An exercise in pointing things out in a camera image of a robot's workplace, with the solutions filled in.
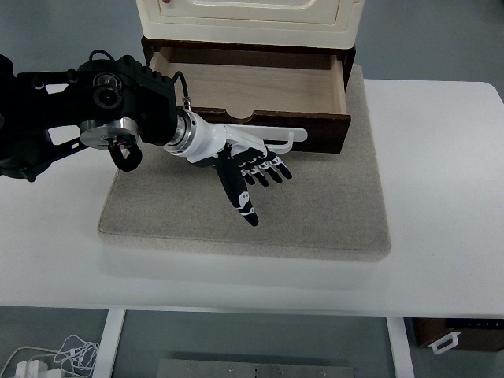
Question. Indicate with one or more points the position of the white robotic hand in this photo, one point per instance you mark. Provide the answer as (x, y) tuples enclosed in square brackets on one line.
[(196, 139)]

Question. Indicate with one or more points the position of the dark wooden drawer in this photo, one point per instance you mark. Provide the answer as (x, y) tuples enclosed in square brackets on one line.
[(281, 90)]

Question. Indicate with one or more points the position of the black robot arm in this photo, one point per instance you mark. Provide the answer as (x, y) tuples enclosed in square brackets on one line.
[(114, 105)]

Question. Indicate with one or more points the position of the cream upper cabinet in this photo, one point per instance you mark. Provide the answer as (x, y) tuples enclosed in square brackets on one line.
[(318, 24)]

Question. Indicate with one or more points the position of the spare brown drawer on floor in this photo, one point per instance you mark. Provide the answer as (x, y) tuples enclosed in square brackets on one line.
[(471, 334)]

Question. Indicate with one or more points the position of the beige foam pad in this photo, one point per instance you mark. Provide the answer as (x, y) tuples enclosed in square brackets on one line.
[(332, 208)]

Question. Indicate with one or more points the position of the white table leg right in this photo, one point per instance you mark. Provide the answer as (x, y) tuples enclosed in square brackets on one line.
[(400, 348)]

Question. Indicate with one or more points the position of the white table leg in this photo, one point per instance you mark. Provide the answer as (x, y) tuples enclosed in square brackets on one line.
[(107, 351), (400, 348)]

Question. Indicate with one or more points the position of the white table leg left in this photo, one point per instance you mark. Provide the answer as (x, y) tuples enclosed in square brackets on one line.
[(107, 351)]

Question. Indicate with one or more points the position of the white power adapter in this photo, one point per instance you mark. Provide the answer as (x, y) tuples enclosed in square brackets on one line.
[(31, 369)]

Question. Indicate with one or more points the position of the white drawer handle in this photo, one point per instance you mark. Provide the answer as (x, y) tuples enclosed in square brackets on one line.
[(279, 140)]

